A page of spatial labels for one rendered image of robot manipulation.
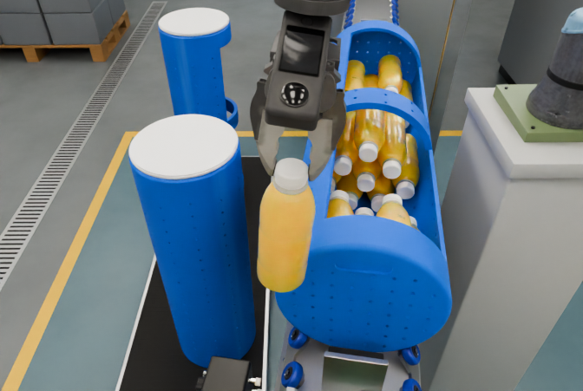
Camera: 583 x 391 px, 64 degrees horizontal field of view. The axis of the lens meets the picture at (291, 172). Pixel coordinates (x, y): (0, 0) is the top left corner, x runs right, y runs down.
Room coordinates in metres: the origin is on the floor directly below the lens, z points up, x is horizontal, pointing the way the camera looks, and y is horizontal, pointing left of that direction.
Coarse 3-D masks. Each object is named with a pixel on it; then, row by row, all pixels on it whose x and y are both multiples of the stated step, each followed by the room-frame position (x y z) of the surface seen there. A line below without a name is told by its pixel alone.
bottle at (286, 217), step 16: (272, 192) 0.41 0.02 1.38; (288, 192) 0.40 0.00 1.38; (304, 192) 0.41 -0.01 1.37; (272, 208) 0.39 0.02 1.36; (288, 208) 0.39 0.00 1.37; (304, 208) 0.39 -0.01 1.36; (272, 224) 0.39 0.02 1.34; (288, 224) 0.38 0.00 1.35; (304, 224) 0.39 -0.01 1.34; (272, 240) 0.39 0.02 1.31; (288, 240) 0.38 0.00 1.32; (304, 240) 0.39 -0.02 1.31; (272, 256) 0.39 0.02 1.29; (288, 256) 0.38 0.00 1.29; (304, 256) 0.39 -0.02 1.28; (272, 272) 0.39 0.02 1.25; (288, 272) 0.38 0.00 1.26; (304, 272) 0.40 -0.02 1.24; (272, 288) 0.38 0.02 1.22; (288, 288) 0.38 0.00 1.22
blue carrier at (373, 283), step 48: (384, 48) 1.30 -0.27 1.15; (384, 96) 0.88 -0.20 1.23; (432, 192) 0.71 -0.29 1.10; (336, 240) 0.47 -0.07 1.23; (384, 240) 0.46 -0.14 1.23; (432, 240) 0.61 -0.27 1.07; (336, 288) 0.45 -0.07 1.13; (384, 288) 0.44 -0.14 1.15; (432, 288) 0.43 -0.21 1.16; (336, 336) 0.45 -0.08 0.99; (384, 336) 0.44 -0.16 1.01
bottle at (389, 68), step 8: (384, 56) 1.28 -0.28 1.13; (392, 56) 1.27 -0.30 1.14; (384, 64) 1.23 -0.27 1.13; (392, 64) 1.22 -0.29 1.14; (400, 64) 1.25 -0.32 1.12; (384, 72) 1.18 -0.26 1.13; (392, 72) 1.17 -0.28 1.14; (400, 72) 1.19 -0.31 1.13; (384, 80) 1.15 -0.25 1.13; (392, 80) 1.14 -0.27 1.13; (400, 80) 1.15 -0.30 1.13; (384, 88) 1.12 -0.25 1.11; (400, 88) 1.13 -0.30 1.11
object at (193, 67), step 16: (160, 32) 1.74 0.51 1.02; (224, 32) 1.76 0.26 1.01; (176, 48) 1.69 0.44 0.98; (192, 48) 1.68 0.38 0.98; (208, 48) 1.70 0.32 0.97; (176, 64) 1.70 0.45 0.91; (192, 64) 1.68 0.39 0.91; (208, 64) 1.69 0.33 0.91; (176, 80) 1.70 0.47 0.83; (192, 80) 1.68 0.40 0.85; (208, 80) 1.69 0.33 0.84; (176, 96) 1.71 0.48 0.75; (192, 96) 1.68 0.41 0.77; (208, 96) 1.69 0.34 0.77; (224, 96) 1.73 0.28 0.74; (176, 112) 1.73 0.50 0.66; (192, 112) 1.68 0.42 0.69; (208, 112) 1.68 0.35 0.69; (224, 112) 1.72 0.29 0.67
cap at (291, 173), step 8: (280, 160) 0.43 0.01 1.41; (288, 160) 0.43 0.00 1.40; (296, 160) 0.43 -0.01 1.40; (280, 168) 0.41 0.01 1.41; (288, 168) 0.41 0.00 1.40; (296, 168) 0.42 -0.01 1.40; (304, 168) 0.42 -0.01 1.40; (280, 176) 0.40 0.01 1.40; (288, 176) 0.40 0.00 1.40; (296, 176) 0.40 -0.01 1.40; (304, 176) 0.40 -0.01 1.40; (280, 184) 0.40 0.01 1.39; (288, 184) 0.40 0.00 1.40; (296, 184) 0.40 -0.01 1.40; (304, 184) 0.41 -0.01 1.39
